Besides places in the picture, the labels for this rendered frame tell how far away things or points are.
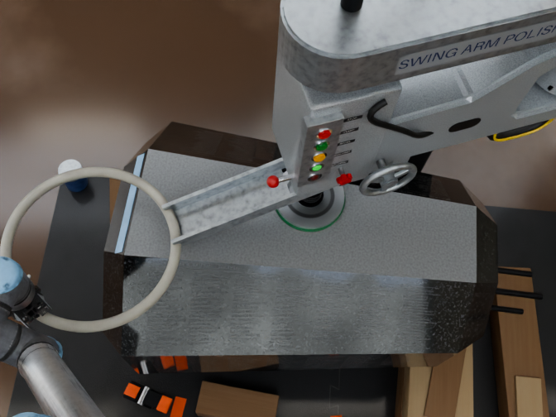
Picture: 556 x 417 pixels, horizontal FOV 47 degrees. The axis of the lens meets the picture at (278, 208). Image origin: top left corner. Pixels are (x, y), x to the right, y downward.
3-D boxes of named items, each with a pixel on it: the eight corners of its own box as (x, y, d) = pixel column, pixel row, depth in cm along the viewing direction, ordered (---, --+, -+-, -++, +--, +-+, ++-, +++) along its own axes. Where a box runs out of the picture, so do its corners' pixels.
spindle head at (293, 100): (393, 100, 180) (436, -12, 139) (423, 168, 172) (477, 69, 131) (270, 131, 174) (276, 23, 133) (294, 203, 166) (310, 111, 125)
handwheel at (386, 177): (396, 156, 170) (409, 128, 156) (410, 189, 166) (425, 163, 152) (343, 170, 167) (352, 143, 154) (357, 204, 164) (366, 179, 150)
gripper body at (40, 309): (29, 329, 166) (17, 318, 155) (7, 307, 168) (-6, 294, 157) (53, 309, 169) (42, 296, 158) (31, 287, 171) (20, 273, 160)
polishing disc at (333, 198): (285, 157, 200) (285, 155, 199) (351, 175, 199) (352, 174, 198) (266, 218, 192) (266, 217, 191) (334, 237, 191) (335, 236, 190)
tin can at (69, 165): (80, 195, 286) (74, 183, 274) (61, 187, 287) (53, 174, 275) (92, 177, 290) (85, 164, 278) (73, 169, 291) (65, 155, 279)
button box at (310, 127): (324, 170, 155) (340, 107, 129) (328, 179, 154) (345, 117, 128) (293, 178, 154) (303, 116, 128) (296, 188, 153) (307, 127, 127)
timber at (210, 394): (197, 415, 252) (194, 412, 241) (203, 384, 257) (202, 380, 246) (272, 430, 251) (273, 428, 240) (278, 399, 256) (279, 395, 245)
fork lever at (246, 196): (386, 111, 181) (385, 103, 177) (411, 170, 174) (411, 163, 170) (165, 199, 190) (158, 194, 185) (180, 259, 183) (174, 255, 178)
